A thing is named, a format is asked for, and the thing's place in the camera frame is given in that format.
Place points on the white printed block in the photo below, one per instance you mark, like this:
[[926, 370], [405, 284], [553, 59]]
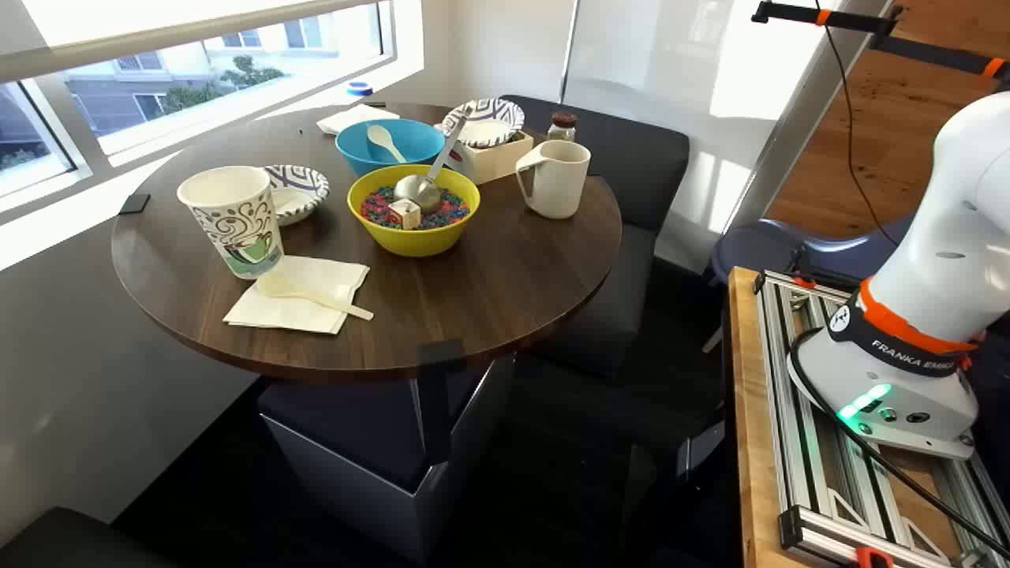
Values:
[[405, 212]]

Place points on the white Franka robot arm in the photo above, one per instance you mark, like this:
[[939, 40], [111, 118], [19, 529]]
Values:
[[947, 242]]

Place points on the yellow plastic bowl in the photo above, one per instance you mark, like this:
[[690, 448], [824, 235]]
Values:
[[413, 242]]

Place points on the blue plastic bowl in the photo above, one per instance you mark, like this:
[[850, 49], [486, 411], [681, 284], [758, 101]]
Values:
[[361, 160]]

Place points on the small colourful beads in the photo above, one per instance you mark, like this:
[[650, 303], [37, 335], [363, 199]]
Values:
[[449, 210]]

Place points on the white ceramic mug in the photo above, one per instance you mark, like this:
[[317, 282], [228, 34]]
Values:
[[557, 183]]

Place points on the flat wooden stick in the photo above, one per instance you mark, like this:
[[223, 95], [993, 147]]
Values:
[[361, 313]]

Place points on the small dark-lidded jar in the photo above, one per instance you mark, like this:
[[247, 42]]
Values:
[[564, 127]]

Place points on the dark grey sofa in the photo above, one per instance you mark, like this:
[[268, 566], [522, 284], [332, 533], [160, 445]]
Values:
[[632, 169]]

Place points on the white plastic spoon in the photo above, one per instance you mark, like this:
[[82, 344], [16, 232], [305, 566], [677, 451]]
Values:
[[377, 134]]

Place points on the cream paper napkin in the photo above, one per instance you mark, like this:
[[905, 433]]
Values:
[[294, 289]]

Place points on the small patterned plate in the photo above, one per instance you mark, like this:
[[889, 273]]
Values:
[[305, 190]]

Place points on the white folded paper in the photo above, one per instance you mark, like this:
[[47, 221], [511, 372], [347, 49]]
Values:
[[352, 118]]

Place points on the small blue windowsill object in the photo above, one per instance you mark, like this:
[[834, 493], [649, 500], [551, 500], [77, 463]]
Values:
[[361, 89]]

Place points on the white glossy board panel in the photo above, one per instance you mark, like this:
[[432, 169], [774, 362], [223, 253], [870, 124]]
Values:
[[672, 84]]

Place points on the grey storage box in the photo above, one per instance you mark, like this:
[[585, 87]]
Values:
[[347, 493]]

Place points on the patterned paper cup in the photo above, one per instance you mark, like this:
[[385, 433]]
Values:
[[240, 224]]

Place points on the blue round chair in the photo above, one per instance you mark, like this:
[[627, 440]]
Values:
[[778, 246]]

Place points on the small black flat device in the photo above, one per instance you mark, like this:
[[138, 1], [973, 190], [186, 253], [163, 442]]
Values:
[[133, 202]]

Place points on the black boom with orange clamps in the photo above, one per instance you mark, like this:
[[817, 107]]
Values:
[[789, 14]]

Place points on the black table pedestal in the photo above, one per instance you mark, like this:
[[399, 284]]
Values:
[[431, 422]]

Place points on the white window frame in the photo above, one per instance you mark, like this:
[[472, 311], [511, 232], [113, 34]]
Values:
[[65, 127]]

